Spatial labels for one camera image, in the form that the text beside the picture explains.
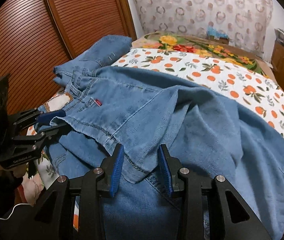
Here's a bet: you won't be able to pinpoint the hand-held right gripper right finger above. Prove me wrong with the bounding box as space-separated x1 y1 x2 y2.
157 144 270 240

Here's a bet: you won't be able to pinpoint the wooden slatted wardrobe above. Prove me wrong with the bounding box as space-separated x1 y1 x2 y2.
0 0 137 117

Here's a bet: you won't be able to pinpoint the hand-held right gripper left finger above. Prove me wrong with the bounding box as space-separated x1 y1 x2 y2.
33 144 125 240

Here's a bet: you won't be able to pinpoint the person's left forearm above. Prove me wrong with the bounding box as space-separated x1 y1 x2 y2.
0 174 59 240

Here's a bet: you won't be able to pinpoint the orange print bed sheet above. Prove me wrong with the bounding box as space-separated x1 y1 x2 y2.
26 47 284 240

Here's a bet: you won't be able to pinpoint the blue denim pants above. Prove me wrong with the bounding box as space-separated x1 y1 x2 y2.
52 35 133 86
38 66 284 240

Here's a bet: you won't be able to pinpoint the blue plastic bag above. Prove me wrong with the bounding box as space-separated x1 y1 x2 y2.
207 25 226 38

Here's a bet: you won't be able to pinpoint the white cable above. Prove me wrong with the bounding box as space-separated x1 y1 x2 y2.
0 176 39 222

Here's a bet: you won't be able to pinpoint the circle print curtain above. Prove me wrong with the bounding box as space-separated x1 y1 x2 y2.
129 0 274 56

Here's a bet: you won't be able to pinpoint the person's left hand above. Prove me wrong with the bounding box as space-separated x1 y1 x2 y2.
0 164 45 204

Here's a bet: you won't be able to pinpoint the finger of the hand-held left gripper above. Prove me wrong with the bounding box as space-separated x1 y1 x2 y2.
12 122 69 151
11 107 66 131

